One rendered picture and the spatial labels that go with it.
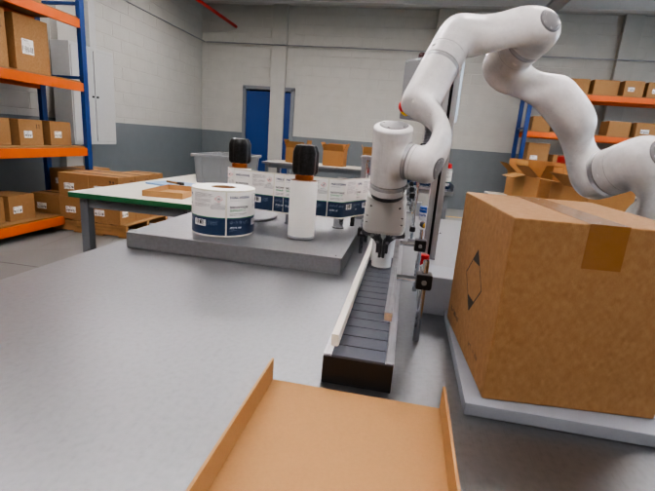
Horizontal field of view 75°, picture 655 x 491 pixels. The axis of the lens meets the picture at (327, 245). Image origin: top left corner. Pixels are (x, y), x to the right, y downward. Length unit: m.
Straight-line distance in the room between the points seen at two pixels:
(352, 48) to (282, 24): 1.49
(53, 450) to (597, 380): 0.71
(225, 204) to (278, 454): 0.92
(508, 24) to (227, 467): 1.03
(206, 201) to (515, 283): 0.97
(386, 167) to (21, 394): 0.74
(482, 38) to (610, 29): 8.77
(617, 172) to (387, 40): 8.22
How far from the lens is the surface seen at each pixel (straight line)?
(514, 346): 0.67
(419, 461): 0.58
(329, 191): 1.57
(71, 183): 5.33
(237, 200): 1.35
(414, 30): 9.28
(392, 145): 0.92
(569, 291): 0.66
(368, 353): 0.69
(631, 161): 1.20
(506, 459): 0.64
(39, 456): 0.63
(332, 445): 0.58
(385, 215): 1.01
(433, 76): 1.04
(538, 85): 1.23
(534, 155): 8.60
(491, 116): 9.19
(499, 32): 1.16
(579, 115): 1.22
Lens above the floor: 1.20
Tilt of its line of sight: 14 degrees down
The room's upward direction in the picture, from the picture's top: 4 degrees clockwise
